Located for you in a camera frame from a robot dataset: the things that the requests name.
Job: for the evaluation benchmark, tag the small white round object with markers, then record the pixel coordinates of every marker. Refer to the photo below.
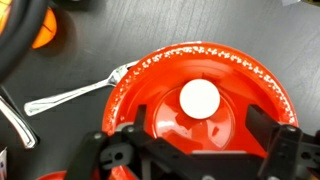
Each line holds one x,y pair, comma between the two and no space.
200,99

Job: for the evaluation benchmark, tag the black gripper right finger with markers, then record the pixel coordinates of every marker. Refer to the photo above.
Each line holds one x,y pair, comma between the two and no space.
283,143

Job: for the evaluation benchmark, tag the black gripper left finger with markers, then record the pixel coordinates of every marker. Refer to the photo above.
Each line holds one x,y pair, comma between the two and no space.
90,150

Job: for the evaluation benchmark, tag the small orange ball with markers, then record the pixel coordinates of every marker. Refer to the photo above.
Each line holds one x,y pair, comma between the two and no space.
46,30

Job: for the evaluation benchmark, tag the silver metal fork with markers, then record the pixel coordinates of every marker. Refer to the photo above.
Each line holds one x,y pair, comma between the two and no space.
66,96

